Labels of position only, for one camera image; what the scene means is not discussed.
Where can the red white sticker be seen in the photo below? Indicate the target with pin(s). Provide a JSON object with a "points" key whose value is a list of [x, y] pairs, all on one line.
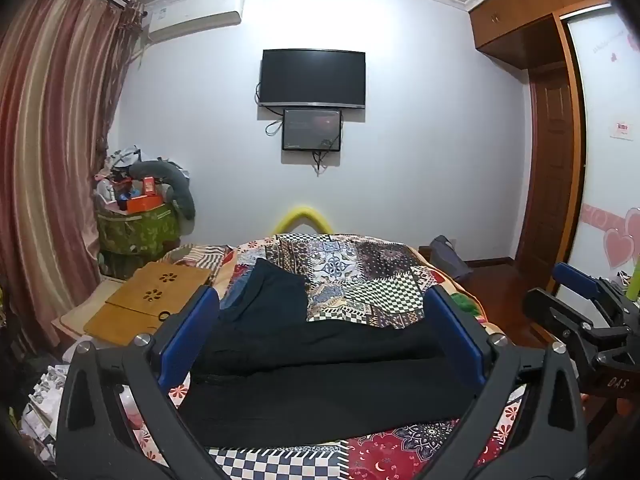
{"points": [[620, 129]]}

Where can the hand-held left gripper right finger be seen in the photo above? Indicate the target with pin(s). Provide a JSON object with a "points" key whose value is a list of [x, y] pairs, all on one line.
{"points": [[455, 332]]}

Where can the large wall television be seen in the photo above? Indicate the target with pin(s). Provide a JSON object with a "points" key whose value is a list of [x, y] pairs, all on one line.
{"points": [[312, 77]]}

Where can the grey bag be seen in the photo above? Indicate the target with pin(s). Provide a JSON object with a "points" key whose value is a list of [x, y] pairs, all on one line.
{"points": [[450, 255]]}

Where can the wooden lap desk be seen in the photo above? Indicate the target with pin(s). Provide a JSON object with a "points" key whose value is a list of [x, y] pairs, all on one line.
{"points": [[150, 285]]}

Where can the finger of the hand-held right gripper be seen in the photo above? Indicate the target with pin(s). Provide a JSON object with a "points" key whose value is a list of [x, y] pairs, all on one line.
{"points": [[575, 280], [542, 310]]}

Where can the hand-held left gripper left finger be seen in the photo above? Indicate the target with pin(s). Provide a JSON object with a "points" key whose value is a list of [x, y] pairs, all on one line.
{"points": [[187, 340]]}

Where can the small wall screen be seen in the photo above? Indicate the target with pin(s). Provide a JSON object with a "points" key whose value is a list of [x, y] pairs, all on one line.
{"points": [[312, 129]]}

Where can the grey neck pillow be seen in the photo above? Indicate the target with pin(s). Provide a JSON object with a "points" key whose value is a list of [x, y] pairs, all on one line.
{"points": [[182, 190]]}

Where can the patchwork printed blanket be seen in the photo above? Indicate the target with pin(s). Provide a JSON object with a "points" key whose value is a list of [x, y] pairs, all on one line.
{"points": [[360, 280]]}

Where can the striped pink curtain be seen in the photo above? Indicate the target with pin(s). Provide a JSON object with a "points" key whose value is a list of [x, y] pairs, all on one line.
{"points": [[50, 135]]}

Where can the orange box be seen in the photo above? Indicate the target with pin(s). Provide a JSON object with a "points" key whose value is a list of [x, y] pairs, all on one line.
{"points": [[145, 204]]}

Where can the small red box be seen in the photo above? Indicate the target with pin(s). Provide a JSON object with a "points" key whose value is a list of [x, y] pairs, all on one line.
{"points": [[149, 186]]}

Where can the green storage bag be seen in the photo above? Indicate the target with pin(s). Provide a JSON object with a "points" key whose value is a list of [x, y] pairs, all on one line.
{"points": [[140, 232]]}

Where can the black pants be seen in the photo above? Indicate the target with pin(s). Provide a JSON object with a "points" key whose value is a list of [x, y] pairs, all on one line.
{"points": [[325, 395]]}

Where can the white air conditioner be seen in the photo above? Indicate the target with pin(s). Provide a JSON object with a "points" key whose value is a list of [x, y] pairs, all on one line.
{"points": [[195, 12]]}

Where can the wooden overhead cabinet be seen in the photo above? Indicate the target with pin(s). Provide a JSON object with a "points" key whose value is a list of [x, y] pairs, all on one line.
{"points": [[525, 10]]}

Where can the brown wooden door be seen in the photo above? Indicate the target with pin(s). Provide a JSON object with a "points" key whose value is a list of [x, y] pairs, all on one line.
{"points": [[550, 170]]}

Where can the striped cloth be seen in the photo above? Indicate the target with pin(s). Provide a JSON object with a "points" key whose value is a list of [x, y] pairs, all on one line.
{"points": [[205, 257]]}

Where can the white wardrobe door with hearts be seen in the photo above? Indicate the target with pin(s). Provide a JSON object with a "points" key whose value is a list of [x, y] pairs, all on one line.
{"points": [[610, 185]]}

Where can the dark teal garment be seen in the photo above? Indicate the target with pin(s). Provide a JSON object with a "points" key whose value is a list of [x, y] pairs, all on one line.
{"points": [[275, 290]]}

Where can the blue cloth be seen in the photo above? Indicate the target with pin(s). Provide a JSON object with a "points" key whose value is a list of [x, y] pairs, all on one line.
{"points": [[235, 290]]}

